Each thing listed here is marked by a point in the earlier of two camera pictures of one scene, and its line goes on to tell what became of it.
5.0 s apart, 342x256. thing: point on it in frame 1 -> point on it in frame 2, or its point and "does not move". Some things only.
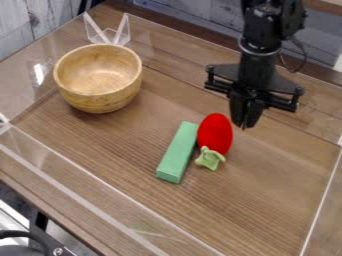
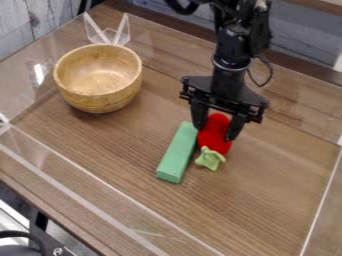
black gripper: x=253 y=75 -> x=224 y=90
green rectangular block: x=175 y=161 does not move
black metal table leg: x=37 y=222 does not move
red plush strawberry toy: x=215 y=136 does not move
